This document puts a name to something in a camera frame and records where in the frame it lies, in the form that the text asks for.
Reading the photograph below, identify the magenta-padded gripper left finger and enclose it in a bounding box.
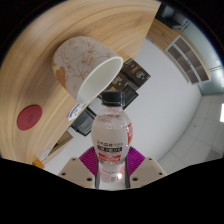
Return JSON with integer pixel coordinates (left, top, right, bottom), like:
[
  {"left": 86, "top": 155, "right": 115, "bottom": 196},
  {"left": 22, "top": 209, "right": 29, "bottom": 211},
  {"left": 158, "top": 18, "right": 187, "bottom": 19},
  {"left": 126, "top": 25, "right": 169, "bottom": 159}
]
[{"left": 58, "top": 146, "right": 100, "bottom": 190}]

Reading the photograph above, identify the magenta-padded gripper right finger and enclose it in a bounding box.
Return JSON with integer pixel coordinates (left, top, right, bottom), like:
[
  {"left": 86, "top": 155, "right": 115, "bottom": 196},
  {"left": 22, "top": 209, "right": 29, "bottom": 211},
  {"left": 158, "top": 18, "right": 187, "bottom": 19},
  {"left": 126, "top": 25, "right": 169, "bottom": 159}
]
[{"left": 124, "top": 145, "right": 168, "bottom": 190}]

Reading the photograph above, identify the clear black-capped drink bottle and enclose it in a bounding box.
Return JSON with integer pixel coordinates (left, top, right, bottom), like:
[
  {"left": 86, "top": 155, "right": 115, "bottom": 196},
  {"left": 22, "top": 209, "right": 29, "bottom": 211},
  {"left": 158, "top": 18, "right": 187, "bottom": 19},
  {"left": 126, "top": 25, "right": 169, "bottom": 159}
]
[{"left": 90, "top": 89, "right": 134, "bottom": 184}]

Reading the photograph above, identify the low wooden side cabinet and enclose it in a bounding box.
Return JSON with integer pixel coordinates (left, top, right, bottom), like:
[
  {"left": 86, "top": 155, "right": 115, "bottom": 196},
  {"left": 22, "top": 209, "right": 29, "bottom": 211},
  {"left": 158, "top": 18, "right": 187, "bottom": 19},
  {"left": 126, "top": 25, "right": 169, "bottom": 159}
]
[{"left": 39, "top": 130, "right": 74, "bottom": 164}]

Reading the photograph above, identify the brown wooden box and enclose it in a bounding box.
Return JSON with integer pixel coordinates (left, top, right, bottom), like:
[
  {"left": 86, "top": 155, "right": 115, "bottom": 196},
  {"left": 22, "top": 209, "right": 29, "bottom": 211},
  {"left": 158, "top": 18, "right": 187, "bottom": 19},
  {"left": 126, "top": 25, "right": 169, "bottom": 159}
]
[{"left": 32, "top": 158, "right": 45, "bottom": 169}]

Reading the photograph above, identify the white and green leaflet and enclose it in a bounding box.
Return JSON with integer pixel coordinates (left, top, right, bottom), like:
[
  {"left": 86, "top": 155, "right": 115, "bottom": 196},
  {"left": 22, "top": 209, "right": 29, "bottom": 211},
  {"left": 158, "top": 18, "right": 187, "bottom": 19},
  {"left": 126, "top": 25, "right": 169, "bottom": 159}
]
[{"left": 68, "top": 102, "right": 88, "bottom": 122}]

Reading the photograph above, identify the flat round red coaster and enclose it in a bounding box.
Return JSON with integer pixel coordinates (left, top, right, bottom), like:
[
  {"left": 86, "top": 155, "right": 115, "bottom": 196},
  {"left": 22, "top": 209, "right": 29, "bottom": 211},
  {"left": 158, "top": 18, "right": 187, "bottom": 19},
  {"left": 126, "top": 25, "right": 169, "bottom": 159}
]
[{"left": 16, "top": 104, "right": 44, "bottom": 132}]

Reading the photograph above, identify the large dark brown box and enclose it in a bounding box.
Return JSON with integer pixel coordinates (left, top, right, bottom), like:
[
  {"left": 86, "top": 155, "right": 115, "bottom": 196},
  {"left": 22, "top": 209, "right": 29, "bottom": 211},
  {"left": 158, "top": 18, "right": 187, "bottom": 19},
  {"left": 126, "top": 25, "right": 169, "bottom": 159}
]
[{"left": 99, "top": 71, "right": 139, "bottom": 109}]

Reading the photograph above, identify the small dark brown box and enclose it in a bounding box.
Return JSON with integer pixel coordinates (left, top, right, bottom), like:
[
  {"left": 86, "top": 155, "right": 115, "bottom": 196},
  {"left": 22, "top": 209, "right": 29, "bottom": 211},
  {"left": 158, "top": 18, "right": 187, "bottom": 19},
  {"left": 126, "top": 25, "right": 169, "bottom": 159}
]
[{"left": 119, "top": 58, "right": 152, "bottom": 91}]

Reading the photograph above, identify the white mug with orange print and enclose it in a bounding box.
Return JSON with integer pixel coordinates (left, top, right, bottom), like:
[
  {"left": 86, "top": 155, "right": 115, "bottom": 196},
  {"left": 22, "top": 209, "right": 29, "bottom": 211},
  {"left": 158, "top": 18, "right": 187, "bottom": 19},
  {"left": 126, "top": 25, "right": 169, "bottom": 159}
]
[{"left": 51, "top": 35, "right": 125, "bottom": 104}]

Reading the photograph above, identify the wooden shelf cabinet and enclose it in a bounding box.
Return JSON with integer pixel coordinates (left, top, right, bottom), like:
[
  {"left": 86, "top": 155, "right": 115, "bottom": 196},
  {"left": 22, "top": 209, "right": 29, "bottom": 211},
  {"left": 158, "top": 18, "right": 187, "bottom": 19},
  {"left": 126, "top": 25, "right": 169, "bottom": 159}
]
[{"left": 146, "top": 18, "right": 212, "bottom": 85}]

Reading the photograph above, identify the black leather armchair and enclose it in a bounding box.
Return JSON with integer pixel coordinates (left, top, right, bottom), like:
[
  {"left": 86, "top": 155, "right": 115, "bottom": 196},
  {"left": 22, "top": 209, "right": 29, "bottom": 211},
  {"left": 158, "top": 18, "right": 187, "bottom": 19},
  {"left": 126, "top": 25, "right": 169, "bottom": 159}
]
[{"left": 156, "top": 3, "right": 194, "bottom": 31}]

